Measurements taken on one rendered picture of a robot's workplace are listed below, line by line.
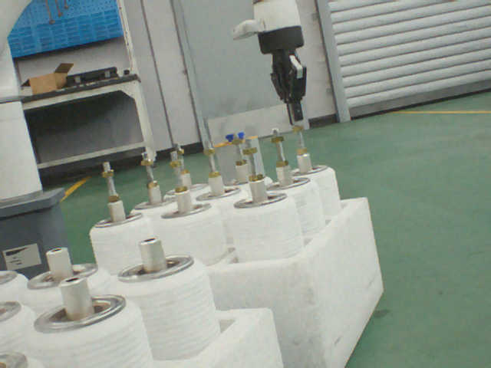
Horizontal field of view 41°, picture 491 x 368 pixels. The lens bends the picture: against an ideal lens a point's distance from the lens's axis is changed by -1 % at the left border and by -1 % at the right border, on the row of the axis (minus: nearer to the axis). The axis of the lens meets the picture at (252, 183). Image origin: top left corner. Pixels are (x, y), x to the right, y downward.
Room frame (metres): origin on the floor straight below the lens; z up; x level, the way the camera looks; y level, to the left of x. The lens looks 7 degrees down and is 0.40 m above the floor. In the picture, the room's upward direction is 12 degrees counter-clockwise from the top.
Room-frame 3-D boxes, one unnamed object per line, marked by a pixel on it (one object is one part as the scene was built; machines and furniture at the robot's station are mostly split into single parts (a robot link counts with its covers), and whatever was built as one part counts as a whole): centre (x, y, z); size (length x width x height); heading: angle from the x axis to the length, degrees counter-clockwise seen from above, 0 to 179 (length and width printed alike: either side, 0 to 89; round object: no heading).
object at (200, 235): (0.97, 0.10, 0.16); 0.10 x 0.10 x 0.18
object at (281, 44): (1.14, -0.10, 0.45); 0.08 x 0.08 x 0.09
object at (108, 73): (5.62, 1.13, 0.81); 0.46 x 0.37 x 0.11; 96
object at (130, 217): (1.01, 0.21, 0.25); 0.08 x 0.08 x 0.01
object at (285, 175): (1.03, -0.05, 0.26); 0.02 x 0.02 x 0.03
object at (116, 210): (1.01, 0.21, 0.26); 0.02 x 0.02 x 0.03
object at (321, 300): (1.08, 0.06, 0.09); 0.39 x 0.39 x 0.18; 67
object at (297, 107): (1.12, -0.10, 0.37); 0.03 x 0.01 x 0.05; 15
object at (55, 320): (0.53, 0.16, 0.25); 0.08 x 0.08 x 0.01
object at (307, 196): (1.03, -0.05, 0.16); 0.10 x 0.10 x 0.18
